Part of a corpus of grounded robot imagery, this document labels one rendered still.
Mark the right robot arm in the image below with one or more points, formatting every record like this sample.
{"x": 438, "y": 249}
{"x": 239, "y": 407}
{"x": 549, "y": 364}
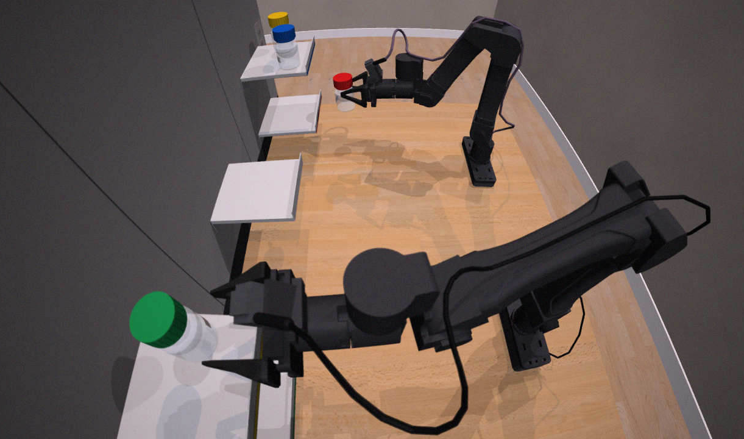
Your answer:
{"x": 504, "y": 44}

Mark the white bottle with green cap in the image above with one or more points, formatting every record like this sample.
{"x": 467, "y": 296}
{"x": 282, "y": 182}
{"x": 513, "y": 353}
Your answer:
{"x": 160, "y": 321}

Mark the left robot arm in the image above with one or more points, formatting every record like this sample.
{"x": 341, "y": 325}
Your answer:
{"x": 554, "y": 266}

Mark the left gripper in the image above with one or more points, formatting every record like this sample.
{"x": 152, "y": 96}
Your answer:
{"x": 287, "y": 298}

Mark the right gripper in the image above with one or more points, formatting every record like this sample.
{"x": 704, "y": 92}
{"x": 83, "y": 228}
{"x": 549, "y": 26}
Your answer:
{"x": 379, "y": 88}

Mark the clear bottle with blue cap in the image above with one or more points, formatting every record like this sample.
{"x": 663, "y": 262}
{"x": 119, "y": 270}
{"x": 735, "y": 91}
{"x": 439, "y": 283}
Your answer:
{"x": 286, "y": 47}

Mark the white bottle with yellow cap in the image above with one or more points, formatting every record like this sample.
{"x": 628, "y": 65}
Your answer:
{"x": 277, "y": 19}

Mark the clear glass bottle with red cap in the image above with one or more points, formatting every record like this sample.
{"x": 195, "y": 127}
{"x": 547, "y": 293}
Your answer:
{"x": 343, "y": 82}

